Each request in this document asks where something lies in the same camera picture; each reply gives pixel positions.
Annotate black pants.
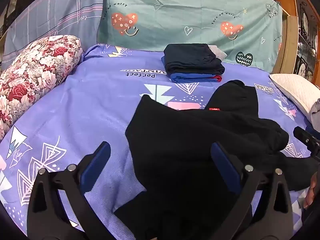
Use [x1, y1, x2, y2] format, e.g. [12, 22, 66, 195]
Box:
[114, 79, 320, 240]

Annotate teal heart-print sheet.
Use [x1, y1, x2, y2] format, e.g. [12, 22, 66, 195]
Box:
[96, 0, 283, 73]

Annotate folded blue garment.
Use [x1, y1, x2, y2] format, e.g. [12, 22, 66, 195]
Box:
[161, 56, 222, 83]

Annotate grey crumpled cloth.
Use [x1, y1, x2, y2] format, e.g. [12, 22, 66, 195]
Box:
[309, 100, 320, 128]

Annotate floral bolster pillow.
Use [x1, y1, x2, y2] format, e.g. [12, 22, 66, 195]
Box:
[0, 35, 83, 140]

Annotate small grey cloth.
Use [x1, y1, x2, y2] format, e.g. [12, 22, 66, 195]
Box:
[209, 45, 227, 62]

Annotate white quilted pillow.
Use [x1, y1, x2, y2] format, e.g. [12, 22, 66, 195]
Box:
[269, 73, 320, 123]

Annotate wooden display cabinet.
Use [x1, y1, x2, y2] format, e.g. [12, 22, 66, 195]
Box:
[269, 0, 320, 83]

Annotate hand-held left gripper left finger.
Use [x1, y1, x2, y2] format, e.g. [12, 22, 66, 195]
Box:
[26, 141, 112, 240]

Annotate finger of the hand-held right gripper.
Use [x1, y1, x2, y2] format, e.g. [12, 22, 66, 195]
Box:
[293, 126, 316, 148]
[305, 126, 320, 140]

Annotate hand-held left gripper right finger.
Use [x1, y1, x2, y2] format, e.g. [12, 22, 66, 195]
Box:
[211, 142, 293, 240]

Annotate purple printed bedsheet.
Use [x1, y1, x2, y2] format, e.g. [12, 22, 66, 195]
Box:
[0, 44, 313, 238]

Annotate person's right hand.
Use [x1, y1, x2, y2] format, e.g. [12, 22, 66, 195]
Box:
[303, 171, 320, 209]

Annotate grey plaid sheet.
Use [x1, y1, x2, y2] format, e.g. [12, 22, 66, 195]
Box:
[2, 0, 112, 70]

